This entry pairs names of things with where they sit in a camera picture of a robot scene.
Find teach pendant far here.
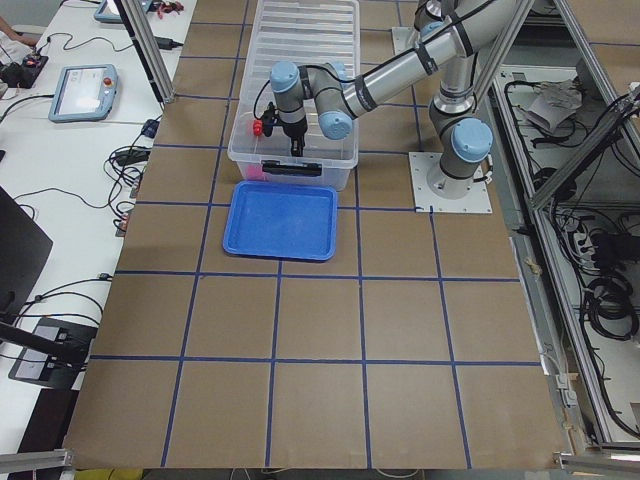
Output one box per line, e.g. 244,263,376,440
94,0,156,24

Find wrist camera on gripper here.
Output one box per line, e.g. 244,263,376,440
260,102,280,137

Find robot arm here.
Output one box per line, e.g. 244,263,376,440
269,0,532,200

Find black box latch handle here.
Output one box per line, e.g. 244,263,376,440
261,160,322,177

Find red block far corner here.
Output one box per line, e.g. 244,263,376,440
245,164,266,181

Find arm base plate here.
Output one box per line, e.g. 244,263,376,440
409,152,493,215
391,27,420,55

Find coiled black cables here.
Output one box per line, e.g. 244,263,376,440
579,272,640,341

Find blue plastic tray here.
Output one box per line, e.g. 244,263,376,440
222,181,338,261

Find clear plastic storage box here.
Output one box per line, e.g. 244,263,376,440
228,1,360,190

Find red block near latch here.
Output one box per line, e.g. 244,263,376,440
252,119,263,137

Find teach pendant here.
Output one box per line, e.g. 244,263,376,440
48,64,119,123
94,0,156,24

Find teach pendant near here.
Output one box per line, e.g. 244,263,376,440
48,64,119,123

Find clear plastic box lid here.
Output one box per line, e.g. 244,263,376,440
236,0,360,123

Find black monitor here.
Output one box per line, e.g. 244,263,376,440
0,189,53,325

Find black power adapter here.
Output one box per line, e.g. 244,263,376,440
154,36,183,50

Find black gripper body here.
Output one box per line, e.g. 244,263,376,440
282,118,308,140

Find aluminium frame post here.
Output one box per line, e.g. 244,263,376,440
115,0,175,104

